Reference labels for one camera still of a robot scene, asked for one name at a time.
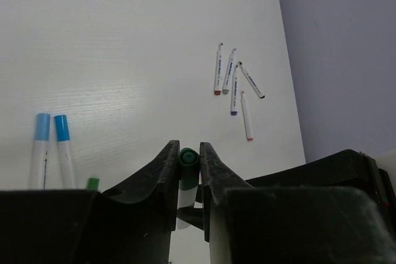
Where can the light blue capped pen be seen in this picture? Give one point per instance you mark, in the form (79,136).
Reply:
(37,177)

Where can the pink capped pen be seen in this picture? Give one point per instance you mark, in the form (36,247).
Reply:
(247,118)

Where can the dark red capped pen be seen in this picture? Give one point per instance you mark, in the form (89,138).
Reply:
(218,75)

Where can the purple capped pen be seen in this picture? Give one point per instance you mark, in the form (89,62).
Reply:
(234,93)

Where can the grey pen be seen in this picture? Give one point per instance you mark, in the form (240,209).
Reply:
(229,71)

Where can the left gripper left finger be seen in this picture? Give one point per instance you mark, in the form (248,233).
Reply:
(131,222)

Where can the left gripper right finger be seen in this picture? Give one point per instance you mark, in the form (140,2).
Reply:
(340,209)

